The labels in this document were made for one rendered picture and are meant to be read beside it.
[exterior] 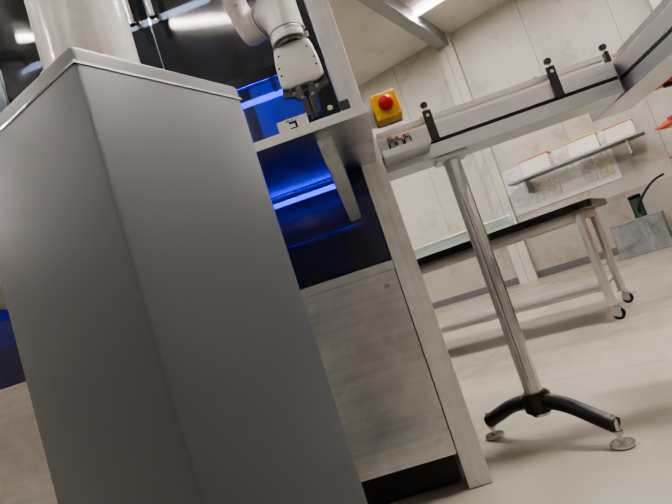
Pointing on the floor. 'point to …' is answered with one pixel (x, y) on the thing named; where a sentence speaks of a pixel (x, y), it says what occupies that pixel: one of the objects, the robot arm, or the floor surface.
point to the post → (404, 260)
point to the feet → (533, 405)
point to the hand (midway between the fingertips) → (311, 107)
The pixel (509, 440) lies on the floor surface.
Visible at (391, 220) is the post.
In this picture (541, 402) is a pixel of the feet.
